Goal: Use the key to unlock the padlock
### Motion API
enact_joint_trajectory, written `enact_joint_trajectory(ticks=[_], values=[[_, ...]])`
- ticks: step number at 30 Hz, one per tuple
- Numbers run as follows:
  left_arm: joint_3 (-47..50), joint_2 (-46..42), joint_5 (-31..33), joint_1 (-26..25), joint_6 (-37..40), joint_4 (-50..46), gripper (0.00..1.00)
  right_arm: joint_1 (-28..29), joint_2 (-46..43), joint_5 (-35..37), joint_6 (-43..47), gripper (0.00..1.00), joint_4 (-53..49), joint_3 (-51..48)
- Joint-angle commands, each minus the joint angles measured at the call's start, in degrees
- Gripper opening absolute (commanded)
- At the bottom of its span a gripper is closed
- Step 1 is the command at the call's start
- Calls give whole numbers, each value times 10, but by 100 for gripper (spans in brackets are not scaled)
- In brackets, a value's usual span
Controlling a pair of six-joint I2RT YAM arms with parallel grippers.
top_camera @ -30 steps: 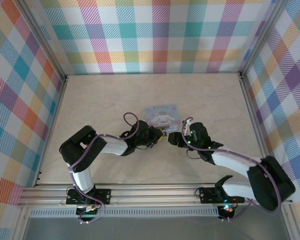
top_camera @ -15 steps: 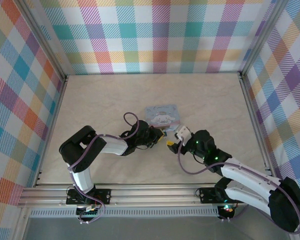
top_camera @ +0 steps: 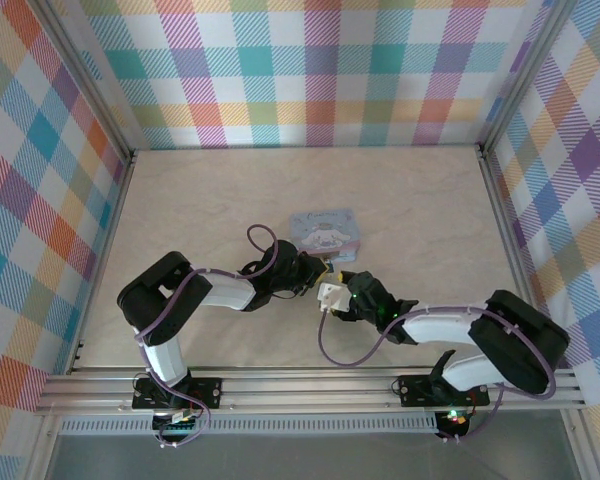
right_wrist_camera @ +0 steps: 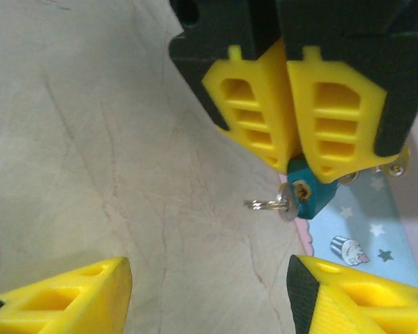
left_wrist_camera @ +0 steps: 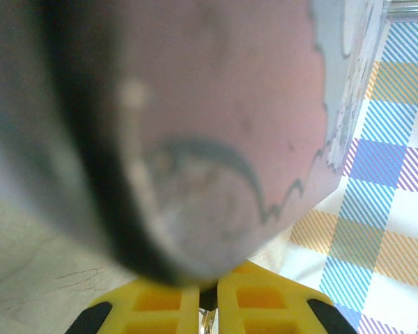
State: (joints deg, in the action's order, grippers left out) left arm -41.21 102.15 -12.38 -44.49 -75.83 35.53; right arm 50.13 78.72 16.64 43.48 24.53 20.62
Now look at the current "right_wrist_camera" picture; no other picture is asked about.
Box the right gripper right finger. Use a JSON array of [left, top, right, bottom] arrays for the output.
[[286, 253, 418, 334]]

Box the teal padlock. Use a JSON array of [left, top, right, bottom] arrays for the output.
[[286, 156, 339, 221]]

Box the small silver key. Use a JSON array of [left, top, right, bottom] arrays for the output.
[[277, 183, 299, 222]]

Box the pastel cartoon tin box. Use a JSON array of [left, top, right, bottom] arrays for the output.
[[278, 100, 418, 292]]

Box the silver box hasp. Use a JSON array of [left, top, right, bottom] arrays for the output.
[[337, 163, 410, 185]]

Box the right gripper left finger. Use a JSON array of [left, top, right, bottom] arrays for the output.
[[0, 256, 132, 334]]

